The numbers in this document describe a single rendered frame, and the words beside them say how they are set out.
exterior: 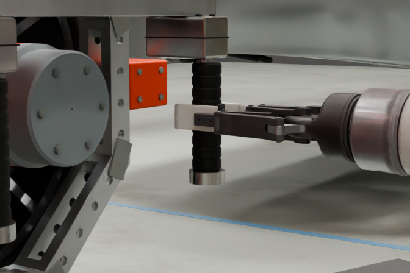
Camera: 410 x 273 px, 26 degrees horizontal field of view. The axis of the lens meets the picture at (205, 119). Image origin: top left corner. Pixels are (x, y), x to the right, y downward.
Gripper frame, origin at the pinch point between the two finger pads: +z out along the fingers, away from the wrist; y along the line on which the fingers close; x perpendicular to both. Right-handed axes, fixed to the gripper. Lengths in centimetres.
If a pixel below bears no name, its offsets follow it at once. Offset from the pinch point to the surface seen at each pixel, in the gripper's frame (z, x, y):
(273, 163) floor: 228, -83, 399
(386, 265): 25, -49, 112
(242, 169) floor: 234, -83, 370
